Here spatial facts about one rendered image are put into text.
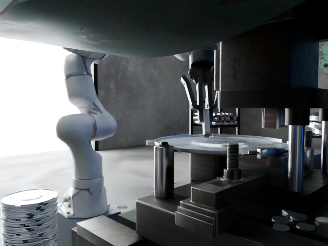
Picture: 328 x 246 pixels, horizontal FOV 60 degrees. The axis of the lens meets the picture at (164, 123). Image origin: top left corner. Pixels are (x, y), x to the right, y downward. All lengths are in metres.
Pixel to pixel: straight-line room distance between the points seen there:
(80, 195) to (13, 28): 0.94
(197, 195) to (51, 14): 0.28
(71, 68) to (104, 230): 0.74
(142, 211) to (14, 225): 1.30
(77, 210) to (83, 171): 0.14
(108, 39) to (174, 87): 6.88
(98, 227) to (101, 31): 0.40
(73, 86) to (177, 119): 6.17
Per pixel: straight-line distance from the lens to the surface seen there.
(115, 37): 0.25
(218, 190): 0.38
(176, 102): 7.17
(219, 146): 0.57
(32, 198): 1.77
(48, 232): 1.80
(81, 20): 0.22
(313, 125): 3.56
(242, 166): 0.53
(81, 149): 1.08
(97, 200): 1.14
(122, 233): 0.54
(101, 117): 1.12
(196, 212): 0.38
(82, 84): 1.13
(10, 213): 1.74
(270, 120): 0.55
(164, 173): 0.49
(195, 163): 0.62
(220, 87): 0.54
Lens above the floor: 0.86
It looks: 3 degrees down
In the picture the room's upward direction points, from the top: straight up
